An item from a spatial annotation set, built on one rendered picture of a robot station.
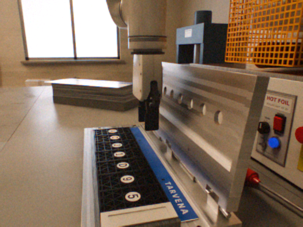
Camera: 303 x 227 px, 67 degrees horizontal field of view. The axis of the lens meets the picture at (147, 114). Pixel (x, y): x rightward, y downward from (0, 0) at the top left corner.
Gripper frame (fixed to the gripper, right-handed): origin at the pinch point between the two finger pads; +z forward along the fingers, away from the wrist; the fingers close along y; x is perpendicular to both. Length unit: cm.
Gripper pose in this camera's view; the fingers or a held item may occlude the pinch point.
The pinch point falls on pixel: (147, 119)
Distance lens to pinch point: 54.4
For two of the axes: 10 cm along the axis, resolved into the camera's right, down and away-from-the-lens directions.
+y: 2.5, 2.6, -9.3
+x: 9.7, -0.7, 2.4
